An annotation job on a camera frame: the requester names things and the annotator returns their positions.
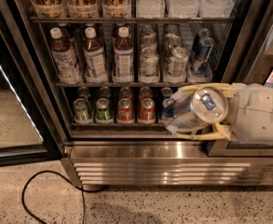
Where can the front left blue can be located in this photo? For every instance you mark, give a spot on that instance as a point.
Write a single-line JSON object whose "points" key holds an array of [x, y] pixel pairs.
{"points": [[167, 109]]}

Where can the red bull can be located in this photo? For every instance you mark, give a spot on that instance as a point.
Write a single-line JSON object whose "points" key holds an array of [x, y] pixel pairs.
{"points": [[195, 110], [201, 55], [201, 33]]}

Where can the front right red can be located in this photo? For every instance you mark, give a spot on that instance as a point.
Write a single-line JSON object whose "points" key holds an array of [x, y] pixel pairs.
{"points": [[147, 110]]}

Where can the brown tea bottle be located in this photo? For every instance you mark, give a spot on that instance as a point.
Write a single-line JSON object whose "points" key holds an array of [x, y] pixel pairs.
{"points": [[123, 56], [95, 56], [65, 58]]}

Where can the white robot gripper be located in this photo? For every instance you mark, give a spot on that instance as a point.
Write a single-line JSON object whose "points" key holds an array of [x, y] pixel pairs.
{"points": [[258, 114]]}

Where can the front left red can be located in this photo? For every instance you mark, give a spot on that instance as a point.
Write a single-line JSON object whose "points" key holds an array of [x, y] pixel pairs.
{"points": [[125, 111]]}

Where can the left brown tea bottle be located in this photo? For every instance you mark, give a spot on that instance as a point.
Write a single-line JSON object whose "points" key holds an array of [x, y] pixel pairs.
{"points": [[65, 58]]}

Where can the front white green can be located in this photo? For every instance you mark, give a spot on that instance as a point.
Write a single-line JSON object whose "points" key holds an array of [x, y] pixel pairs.
{"points": [[148, 65]]}

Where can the front left green can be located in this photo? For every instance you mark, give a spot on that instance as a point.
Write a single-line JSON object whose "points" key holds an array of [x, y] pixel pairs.
{"points": [[82, 113]]}

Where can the right brown tea bottle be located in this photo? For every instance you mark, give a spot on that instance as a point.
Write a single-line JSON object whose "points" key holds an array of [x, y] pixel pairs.
{"points": [[123, 56]]}

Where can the steel fridge bottom grille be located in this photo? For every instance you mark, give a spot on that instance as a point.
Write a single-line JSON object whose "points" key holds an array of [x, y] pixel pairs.
{"points": [[172, 165]]}

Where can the open glass fridge door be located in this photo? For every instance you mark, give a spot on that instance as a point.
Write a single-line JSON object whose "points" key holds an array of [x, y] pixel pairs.
{"points": [[27, 125]]}

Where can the front white can right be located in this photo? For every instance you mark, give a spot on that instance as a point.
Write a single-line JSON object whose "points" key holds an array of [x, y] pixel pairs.
{"points": [[175, 64]]}

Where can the middle brown tea bottle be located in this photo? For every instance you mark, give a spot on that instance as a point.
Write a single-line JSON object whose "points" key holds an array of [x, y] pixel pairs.
{"points": [[95, 56]]}

